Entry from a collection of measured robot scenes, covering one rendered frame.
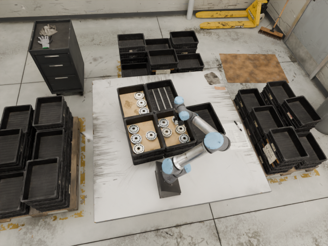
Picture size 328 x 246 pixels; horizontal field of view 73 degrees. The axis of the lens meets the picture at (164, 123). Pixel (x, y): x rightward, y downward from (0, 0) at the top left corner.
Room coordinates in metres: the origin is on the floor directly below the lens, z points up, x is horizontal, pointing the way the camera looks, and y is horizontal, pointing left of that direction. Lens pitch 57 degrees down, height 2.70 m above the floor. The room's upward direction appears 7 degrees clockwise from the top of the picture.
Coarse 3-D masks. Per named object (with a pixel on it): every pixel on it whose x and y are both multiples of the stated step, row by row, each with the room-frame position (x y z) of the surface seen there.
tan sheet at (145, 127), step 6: (138, 126) 1.15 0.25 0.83; (144, 126) 1.16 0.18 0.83; (150, 126) 1.17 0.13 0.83; (144, 132) 1.10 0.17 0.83; (144, 138) 1.03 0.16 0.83; (156, 138) 1.05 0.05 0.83; (132, 144) 0.95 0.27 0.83; (144, 144) 0.97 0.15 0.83; (150, 144) 0.97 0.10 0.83; (156, 144) 0.98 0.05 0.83; (144, 150) 0.91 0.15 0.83
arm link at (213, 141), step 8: (208, 136) 0.78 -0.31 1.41; (216, 136) 0.77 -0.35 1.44; (224, 136) 0.81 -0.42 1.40; (200, 144) 0.76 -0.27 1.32; (208, 144) 0.73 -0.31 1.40; (216, 144) 0.72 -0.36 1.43; (224, 144) 0.75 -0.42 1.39; (184, 152) 0.75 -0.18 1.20; (192, 152) 0.72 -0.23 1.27; (200, 152) 0.71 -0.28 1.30; (208, 152) 0.70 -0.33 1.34; (168, 160) 0.70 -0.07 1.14; (176, 160) 0.70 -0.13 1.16; (184, 160) 0.69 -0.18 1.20; (192, 160) 0.69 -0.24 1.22; (168, 168) 0.64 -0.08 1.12; (176, 168) 0.64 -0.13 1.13
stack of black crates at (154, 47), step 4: (148, 40) 2.98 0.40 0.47; (152, 40) 3.00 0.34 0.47; (156, 40) 3.02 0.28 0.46; (160, 40) 3.03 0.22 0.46; (164, 40) 3.05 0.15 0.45; (168, 40) 3.03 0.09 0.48; (148, 44) 2.98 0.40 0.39; (152, 44) 3.00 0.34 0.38; (156, 44) 3.02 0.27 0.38; (160, 44) 3.03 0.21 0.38; (164, 44) 3.04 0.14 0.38; (168, 44) 3.00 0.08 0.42; (148, 48) 2.90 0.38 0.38; (152, 48) 2.91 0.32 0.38; (156, 48) 2.92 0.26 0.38; (160, 48) 2.93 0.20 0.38; (164, 48) 2.95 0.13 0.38; (168, 48) 2.96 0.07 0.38
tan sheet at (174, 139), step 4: (172, 116) 1.33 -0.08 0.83; (168, 120) 1.27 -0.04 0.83; (172, 124) 1.23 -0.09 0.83; (172, 128) 1.18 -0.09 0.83; (172, 132) 1.14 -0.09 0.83; (172, 136) 1.09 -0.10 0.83; (176, 136) 1.10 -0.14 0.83; (168, 140) 1.04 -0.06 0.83; (172, 140) 1.05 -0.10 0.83; (176, 140) 1.05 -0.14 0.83; (168, 144) 1.00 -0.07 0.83; (172, 144) 1.00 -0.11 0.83
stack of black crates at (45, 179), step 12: (36, 168) 0.73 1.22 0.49; (48, 168) 0.74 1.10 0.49; (60, 168) 0.75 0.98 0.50; (24, 180) 0.57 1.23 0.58; (36, 180) 0.61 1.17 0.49; (48, 180) 0.63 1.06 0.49; (60, 180) 0.64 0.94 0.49; (24, 192) 0.47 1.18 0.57; (36, 192) 0.50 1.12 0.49; (48, 192) 0.51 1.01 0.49; (60, 192) 0.53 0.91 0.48; (36, 204) 0.40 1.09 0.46; (48, 204) 0.43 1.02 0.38; (60, 204) 0.45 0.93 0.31
